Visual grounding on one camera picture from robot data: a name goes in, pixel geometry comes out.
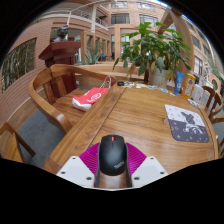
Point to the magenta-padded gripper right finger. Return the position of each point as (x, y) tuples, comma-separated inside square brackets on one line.
[(150, 168)]

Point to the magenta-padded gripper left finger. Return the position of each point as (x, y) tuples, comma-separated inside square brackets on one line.
[(75, 168)]

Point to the black computer mouse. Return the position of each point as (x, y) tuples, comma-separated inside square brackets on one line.
[(112, 155)]

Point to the grey white printed mouse pad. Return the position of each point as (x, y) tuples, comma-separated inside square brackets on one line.
[(186, 125)]

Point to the wooden armchair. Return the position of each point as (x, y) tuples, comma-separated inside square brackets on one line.
[(10, 143), (43, 100), (213, 96), (218, 120)]

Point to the red and white bag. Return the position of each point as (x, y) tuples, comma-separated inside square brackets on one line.
[(88, 99)]

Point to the white pump bottle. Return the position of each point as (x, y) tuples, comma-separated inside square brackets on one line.
[(197, 94)]

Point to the blue tube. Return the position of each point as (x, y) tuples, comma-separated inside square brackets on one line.
[(179, 83)]

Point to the black key fob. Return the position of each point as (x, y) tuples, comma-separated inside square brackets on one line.
[(120, 83)]

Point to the yellow dish soap bottle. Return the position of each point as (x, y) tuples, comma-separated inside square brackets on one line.
[(188, 86)]

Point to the wooden planter box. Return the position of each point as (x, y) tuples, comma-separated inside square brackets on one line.
[(103, 70)]

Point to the spiky green agave plant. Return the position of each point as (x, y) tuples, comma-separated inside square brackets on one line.
[(90, 58)]

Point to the green potted plant white pot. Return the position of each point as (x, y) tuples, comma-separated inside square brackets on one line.
[(156, 50)]

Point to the dark bust statue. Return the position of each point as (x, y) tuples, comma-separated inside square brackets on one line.
[(61, 34)]

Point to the dark red wooden pedestal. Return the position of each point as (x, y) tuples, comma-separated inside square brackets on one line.
[(60, 51)]

